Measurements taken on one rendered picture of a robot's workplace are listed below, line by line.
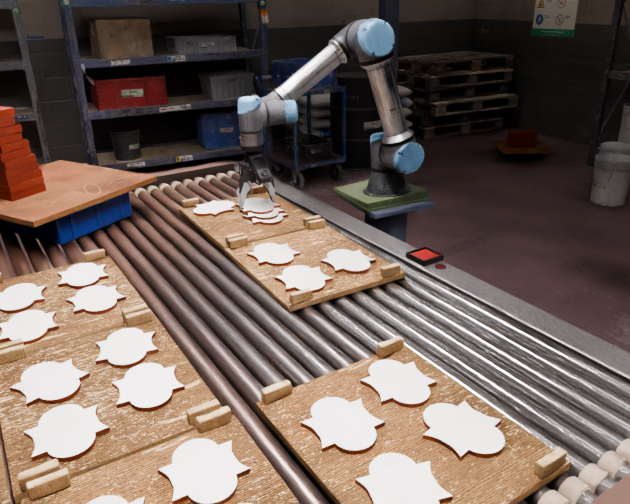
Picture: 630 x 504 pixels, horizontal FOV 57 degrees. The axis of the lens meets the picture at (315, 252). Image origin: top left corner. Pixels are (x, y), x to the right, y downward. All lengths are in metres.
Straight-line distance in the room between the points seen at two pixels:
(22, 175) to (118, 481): 1.27
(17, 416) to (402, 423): 0.69
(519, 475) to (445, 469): 0.11
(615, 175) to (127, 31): 4.37
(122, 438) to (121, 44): 5.10
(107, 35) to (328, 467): 5.26
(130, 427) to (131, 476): 0.12
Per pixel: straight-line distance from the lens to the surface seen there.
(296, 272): 1.54
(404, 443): 1.03
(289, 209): 2.02
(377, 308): 1.43
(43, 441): 1.12
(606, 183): 5.19
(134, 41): 5.98
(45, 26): 6.47
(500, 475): 1.00
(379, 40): 2.00
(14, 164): 2.05
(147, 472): 1.02
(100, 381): 1.24
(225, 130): 6.23
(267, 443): 1.05
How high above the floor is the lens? 1.62
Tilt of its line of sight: 24 degrees down
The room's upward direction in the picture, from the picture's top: 1 degrees counter-clockwise
